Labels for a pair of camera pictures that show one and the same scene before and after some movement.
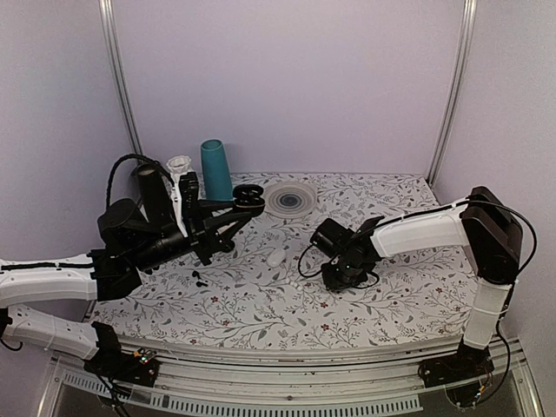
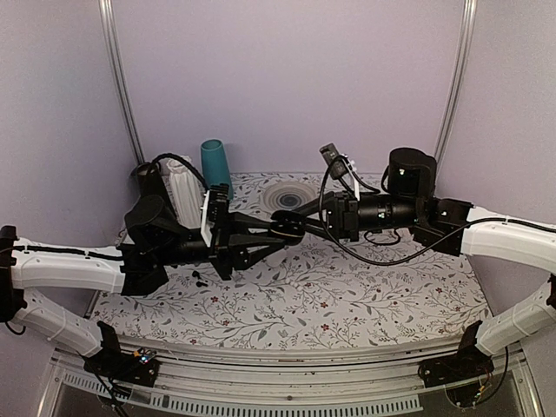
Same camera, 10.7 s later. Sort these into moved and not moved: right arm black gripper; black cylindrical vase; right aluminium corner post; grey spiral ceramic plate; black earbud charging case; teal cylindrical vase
Moved: black earbud charging case; right arm black gripper
Not moved: teal cylindrical vase; black cylindrical vase; right aluminium corner post; grey spiral ceramic plate
